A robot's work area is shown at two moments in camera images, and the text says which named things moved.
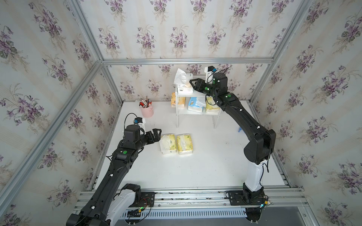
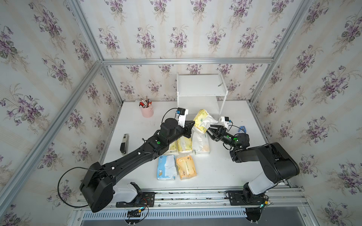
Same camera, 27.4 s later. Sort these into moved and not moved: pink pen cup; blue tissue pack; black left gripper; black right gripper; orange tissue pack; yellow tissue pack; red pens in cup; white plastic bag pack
Moved: black right gripper; orange tissue pack; blue tissue pack; white plastic bag pack; black left gripper
Not moved: red pens in cup; yellow tissue pack; pink pen cup
